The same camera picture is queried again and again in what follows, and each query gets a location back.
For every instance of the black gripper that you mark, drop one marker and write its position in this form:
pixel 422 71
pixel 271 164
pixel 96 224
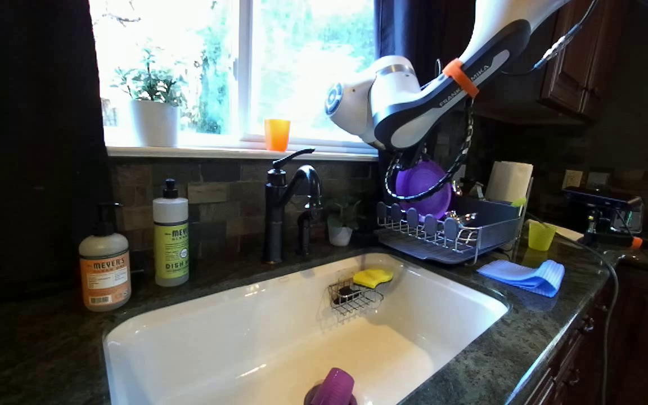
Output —
pixel 425 152

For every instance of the purple plastic bowl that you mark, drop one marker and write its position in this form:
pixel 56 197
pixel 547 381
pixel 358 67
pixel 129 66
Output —
pixel 422 192

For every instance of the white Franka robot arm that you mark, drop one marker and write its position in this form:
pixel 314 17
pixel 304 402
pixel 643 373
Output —
pixel 414 98

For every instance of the grey metal dish rack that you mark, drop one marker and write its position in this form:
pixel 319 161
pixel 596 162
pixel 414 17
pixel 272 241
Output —
pixel 472 225

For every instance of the white paper towel roll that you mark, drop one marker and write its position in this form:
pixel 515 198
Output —
pixel 510 180

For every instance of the small white potted plant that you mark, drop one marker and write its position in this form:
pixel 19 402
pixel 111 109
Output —
pixel 341 234

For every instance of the yellow sponge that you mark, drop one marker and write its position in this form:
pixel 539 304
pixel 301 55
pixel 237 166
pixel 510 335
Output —
pixel 372 278

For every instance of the yellow green plastic cup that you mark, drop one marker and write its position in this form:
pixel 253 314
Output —
pixel 540 237

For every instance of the white framed window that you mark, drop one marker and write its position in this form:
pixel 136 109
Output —
pixel 309 67

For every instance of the orange translucent cup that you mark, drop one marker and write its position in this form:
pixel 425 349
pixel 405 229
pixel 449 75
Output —
pixel 277 136

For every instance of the dark metal faucet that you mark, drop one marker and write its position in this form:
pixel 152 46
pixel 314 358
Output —
pixel 276 202

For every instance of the blue striped dish cloth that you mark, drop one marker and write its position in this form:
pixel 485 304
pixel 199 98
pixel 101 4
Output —
pixel 528 274

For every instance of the small orange clamp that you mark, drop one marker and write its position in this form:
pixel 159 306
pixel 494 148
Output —
pixel 634 244

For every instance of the white ceramic sink basin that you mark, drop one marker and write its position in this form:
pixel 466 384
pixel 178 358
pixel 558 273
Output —
pixel 263 339

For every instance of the small purple plastic cup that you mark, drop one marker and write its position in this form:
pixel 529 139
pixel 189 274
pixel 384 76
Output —
pixel 334 387

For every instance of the large white potted plant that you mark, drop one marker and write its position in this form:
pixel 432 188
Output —
pixel 156 119

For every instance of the green label soap bottle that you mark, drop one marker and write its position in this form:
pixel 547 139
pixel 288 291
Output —
pixel 169 247

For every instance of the dark wooden base cabinet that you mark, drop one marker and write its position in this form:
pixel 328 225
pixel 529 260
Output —
pixel 640 339

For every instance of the orange label soap bottle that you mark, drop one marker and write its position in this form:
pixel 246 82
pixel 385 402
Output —
pixel 105 273

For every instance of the black curtain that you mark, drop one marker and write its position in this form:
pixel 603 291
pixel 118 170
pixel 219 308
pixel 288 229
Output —
pixel 33 148

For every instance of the wall outlet plate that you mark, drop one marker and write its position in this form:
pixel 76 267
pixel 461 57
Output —
pixel 571 178
pixel 598 178

